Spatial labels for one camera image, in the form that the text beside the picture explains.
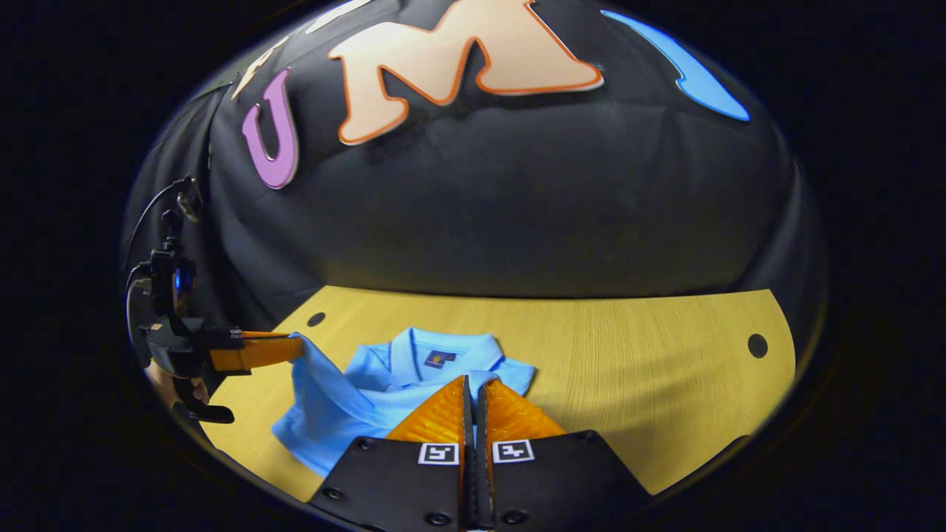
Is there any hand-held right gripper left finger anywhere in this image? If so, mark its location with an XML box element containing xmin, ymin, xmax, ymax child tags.
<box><xmin>308</xmin><ymin>375</ymin><xmax>475</xmax><ymax>532</ymax></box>

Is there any black backdrop cloth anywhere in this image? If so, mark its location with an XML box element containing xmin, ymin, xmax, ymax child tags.
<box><xmin>120</xmin><ymin>0</ymin><xmax>830</xmax><ymax>348</ymax></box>

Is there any light blue T-shirt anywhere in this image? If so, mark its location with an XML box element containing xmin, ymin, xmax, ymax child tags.
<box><xmin>271</xmin><ymin>327</ymin><xmax>537</xmax><ymax>478</ymax></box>

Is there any black cable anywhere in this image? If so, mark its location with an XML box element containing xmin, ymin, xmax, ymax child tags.
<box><xmin>123</xmin><ymin>176</ymin><xmax>194</xmax><ymax>256</ymax></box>

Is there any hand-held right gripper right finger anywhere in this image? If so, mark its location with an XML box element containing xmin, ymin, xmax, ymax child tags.
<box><xmin>476</xmin><ymin>376</ymin><xmax>656</xmax><ymax>532</ymax></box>

